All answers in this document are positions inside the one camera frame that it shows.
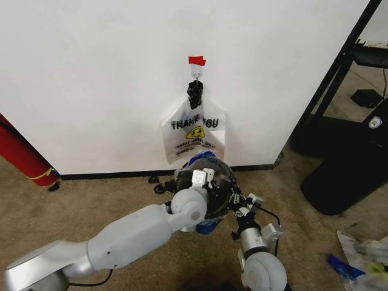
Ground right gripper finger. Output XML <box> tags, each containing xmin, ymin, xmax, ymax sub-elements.
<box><xmin>246</xmin><ymin>193</ymin><xmax>265</xmax><ymax>214</ymax></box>
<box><xmin>229</xmin><ymin>188</ymin><xmax>247</xmax><ymax>218</ymax></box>

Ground white thank you plastic bag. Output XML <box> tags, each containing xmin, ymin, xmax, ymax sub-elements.
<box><xmin>159</xmin><ymin>79</ymin><xmax>229</xmax><ymax>166</ymax></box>

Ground large black bin with badge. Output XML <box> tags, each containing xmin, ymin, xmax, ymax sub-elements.
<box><xmin>300</xmin><ymin>96</ymin><xmax>388</xmax><ymax>216</ymax></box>

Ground crumpled white plastic trash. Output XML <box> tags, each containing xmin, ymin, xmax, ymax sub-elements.
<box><xmin>335</xmin><ymin>229</ymin><xmax>388</xmax><ymax>291</ymax></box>

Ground tangled black floor scrap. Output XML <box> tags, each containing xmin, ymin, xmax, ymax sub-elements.
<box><xmin>153</xmin><ymin>181</ymin><xmax>177</xmax><ymax>195</ymax></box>

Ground blue wrapper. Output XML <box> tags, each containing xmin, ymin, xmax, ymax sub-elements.
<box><xmin>326</xmin><ymin>253</ymin><xmax>366</xmax><ymax>283</ymax></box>

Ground yellow-green crumpled wrapper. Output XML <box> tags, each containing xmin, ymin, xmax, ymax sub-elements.
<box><xmin>366</xmin><ymin>261</ymin><xmax>386</xmax><ymax>274</ymax></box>

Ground red tape strip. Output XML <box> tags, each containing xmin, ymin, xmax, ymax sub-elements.
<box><xmin>187</xmin><ymin>55</ymin><xmax>207</xmax><ymax>67</ymax></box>

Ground small black box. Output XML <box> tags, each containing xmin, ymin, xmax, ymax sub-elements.
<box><xmin>350</xmin><ymin>89</ymin><xmax>384</xmax><ymax>109</ymax></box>

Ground red cylinder with yellow band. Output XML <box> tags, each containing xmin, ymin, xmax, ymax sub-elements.
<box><xmin>0</xmin><ymin>112</ymin><xmax>59</xmax><ymax>187</ymax></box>

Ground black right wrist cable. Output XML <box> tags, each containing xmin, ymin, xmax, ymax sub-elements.
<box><xmin>256</xmin><ymin>207</ymin><xmax>281</xmax><ymax>259</ymax></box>

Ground clear adhesive wall hook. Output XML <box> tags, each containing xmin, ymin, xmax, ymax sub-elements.
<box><xmin>191</xmin><ymin>64</ymin><xmax>205</xmax><ymax>81</ymax></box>

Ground black metal shelf frame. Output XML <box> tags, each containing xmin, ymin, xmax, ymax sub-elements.
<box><xmin>289</xmin><ymin>0</ymin><xmax>388</xmax><ymax>153</ymax></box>

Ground thin black floor cable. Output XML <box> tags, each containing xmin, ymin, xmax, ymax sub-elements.
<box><xmin>348</xmin><ymin>65</ymin><xmax>388</xmax><ymax>102</ymax></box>

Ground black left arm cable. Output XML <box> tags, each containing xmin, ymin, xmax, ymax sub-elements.
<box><xmin>64</xmin><ymin>267</ymin><xmax>115</xmax><ymax>287</ymax></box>

